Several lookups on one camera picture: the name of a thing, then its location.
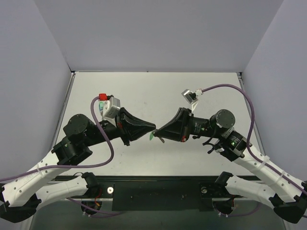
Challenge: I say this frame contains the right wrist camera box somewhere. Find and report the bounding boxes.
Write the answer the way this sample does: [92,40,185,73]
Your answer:
[181,89,203,112]

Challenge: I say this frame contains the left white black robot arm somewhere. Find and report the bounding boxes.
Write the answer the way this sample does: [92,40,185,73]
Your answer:
[0,108,156,223]

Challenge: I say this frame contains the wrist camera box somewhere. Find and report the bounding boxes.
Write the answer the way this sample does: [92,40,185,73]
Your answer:
[181,89,203,112]
[102,96,120,126]

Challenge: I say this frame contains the aluminium frame rail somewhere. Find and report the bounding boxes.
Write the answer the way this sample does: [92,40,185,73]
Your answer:
[31,194,82,204]

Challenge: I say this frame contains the green blue key tag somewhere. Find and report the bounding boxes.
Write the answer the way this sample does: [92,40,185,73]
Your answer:
[98,101,105,114]

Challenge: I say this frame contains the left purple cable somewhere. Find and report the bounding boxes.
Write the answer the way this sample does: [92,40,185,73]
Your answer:
[0,92,115,185]

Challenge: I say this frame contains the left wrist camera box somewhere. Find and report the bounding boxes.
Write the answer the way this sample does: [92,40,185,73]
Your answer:
[102,96,120,126]

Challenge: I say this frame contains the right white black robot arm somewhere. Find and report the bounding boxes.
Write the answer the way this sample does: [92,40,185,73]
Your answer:
[152,108,307,223]

